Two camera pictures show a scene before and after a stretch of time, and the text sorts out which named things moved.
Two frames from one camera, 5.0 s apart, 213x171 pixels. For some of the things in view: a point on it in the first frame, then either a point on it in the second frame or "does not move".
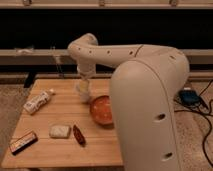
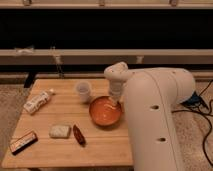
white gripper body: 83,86 → 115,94
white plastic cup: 84,97 does not move
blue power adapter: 189,97 does not move
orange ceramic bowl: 101,108 does not move
